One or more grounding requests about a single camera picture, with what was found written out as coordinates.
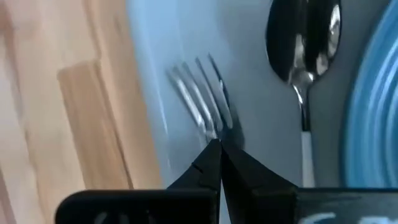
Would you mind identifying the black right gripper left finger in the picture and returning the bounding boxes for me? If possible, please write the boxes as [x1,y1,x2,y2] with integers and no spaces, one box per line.
[167,139,222,224]

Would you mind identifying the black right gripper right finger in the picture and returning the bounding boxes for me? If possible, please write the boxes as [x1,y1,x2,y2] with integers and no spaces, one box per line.
[221,141,298,224]

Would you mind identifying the silver metal fork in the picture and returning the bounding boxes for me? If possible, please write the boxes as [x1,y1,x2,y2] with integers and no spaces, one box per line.
[166,53,245,147]

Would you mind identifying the silver spoon with plastic handle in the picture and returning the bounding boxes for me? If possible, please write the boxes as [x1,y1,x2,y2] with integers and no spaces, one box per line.
[266,0,343,189]

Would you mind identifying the grey tray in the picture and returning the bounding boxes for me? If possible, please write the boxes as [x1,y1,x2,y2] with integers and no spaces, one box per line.
[126,0,391,224]

